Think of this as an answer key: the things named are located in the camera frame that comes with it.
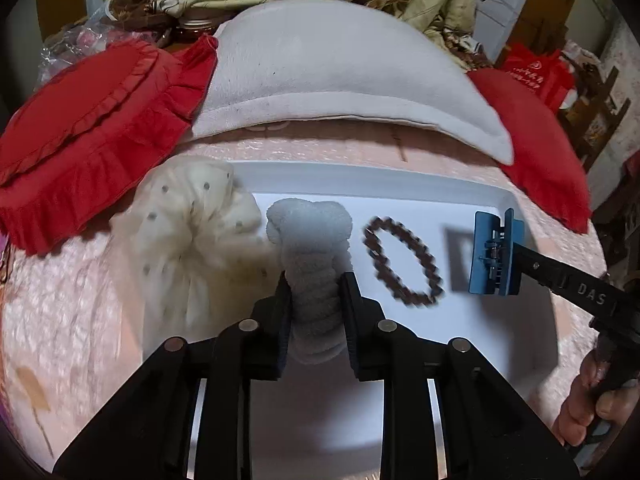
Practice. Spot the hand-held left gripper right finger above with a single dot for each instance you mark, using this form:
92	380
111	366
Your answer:
350	310

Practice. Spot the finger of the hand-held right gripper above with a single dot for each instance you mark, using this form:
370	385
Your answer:
537	262

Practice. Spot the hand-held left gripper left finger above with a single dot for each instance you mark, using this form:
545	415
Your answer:
283	310

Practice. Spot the blue hair claw clip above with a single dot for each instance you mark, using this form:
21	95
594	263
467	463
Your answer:
492	255

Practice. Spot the white fluffy scrunchie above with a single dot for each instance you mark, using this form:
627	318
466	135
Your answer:
314	265

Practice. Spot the white tray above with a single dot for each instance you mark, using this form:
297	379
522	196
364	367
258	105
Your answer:
430	340

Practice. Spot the person's right hand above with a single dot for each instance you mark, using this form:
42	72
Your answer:
580	400

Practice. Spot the cream dotted mesh scrunchie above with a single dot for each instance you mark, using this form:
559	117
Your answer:
195	230

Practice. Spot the wooden chair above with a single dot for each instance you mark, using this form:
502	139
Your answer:
592	115

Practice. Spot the red shopping bag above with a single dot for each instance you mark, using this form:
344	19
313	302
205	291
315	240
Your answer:
535	72

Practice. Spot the white pillow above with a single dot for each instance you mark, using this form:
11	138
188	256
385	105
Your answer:
330	70

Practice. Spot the red ruffled round cushion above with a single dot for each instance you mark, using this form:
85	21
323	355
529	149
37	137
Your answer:
85	135

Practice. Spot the clear plastic bag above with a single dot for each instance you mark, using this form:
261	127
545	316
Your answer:
70	45

